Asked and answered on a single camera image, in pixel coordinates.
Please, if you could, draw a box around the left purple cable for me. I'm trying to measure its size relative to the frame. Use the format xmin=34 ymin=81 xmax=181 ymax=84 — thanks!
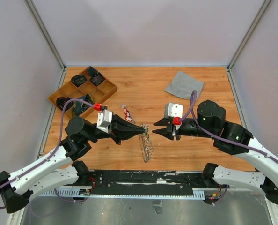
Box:
xmin=0 ymin=98 xmax=107 ymax=209

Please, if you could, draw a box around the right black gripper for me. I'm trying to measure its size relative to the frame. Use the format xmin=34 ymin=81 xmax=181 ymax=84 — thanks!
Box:
xmin=152 ymin=117 xmax=216 ymax=140

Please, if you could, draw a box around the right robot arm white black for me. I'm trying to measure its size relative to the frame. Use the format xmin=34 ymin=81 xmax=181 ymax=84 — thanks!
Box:
xmin=152 ymin=100 xmax=278 ymax=205

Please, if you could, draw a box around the dark rolled fabric back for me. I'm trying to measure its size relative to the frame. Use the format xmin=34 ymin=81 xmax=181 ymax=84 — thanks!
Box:
xmin=87 ymin=67 xmax=99 ymax=77

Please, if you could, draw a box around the grey slotted cable duct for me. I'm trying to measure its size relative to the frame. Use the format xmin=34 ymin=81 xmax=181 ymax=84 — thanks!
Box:
xmin=39 ymin=187 xmax=205 ymax=200

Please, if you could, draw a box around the metal disc keyring holder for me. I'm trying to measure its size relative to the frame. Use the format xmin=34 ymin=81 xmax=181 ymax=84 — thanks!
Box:
xmin=139 ymin=123 xmax=154 ymax=163

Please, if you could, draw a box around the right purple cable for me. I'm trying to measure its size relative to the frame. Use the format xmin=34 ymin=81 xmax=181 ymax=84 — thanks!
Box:
xmin=172 ymin=90 xmax=278 ymax=172

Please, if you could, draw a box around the dark green rolled fabric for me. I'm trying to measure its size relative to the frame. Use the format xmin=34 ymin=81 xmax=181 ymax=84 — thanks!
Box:
xmin=71 ymin=75 xmax=87 ymax=87

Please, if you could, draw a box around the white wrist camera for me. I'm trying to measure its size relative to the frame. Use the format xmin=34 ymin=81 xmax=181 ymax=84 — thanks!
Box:
xmin=164 ymin=103 xmax=183 ymax=118
xmin=96 ymin=110 xmax=113 ymax=134

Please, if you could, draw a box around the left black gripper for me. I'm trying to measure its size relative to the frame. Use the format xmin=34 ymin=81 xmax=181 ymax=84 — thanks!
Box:
xmin=84 ymin=111 xmax=146 ymax=145

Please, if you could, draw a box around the wooden compartment tray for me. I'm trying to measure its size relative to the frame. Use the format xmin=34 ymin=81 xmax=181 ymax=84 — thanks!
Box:
xmin=48 ymin=68 xmax=117 ymax=112

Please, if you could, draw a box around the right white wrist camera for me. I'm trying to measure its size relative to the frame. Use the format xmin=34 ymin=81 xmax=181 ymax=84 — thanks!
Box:
xmin=164 ymin=103 xmax=183 ymax=118

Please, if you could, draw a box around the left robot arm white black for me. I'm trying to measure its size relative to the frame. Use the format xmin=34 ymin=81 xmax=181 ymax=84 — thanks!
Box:
xmin=0 ymin=115 xmax=145 ymax=213

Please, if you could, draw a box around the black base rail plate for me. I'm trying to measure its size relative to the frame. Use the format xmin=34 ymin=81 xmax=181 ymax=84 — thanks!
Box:
xmin=62 ymin=169 xmax=230 ymax=195

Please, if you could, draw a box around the blue patterned folded fabric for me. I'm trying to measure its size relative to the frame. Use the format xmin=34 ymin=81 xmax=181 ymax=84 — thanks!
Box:
xmin=72 ymin=94 xmax=95 ymax=117

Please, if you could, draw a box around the dark rolled fabric right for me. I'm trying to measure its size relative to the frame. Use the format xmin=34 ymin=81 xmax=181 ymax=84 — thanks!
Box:
xmin=90 ymin=75 xmax=105 ymax=87

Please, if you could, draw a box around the purple cable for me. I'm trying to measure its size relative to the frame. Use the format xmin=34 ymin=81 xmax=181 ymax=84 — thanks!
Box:
xmin=0 ymin=98 xmax=107 ymax=209
xmin=172 ymin=90 xmax=278 ymax=172

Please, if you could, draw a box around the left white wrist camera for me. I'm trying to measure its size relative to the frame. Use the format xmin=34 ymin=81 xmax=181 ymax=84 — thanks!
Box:
xmin=96 ymin=110 xmax=113 ymax=134

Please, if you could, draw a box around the black rolled belt fabric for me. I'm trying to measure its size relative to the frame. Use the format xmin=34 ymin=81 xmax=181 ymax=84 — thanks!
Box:
xmin=56 ymin=97 xmax=74 ymax=112

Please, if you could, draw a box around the red key tag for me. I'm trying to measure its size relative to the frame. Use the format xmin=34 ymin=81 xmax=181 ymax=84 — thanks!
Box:
xmin=125 ymin=117 xmax=133 ymax=122
xmin=123 ymin=108 xmax=130 ymax=117

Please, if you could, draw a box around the grey cloth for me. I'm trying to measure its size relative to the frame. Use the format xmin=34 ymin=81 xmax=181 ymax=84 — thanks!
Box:
xmin=165 ymin=71 xmax=204 ymax=100

